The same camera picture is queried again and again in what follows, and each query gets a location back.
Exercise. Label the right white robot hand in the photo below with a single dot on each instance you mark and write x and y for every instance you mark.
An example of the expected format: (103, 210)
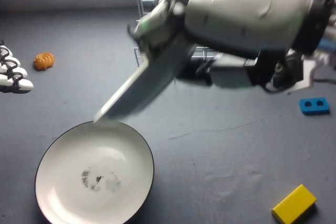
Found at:
(236, 11)

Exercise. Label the yellow rectangular block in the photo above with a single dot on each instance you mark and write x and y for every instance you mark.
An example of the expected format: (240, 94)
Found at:
(294, 204)

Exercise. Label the white plate with dark rim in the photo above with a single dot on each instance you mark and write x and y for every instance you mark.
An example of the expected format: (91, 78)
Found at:
(141, 87)
(92, 171)

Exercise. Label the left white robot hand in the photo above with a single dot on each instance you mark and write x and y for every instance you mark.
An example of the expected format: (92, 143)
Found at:
(10, 77)

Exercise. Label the orange swirl cookie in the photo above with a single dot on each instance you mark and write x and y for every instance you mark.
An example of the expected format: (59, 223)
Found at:
(44, 61)

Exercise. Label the blue block with two holes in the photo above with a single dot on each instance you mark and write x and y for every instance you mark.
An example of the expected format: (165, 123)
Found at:
(314, 110)

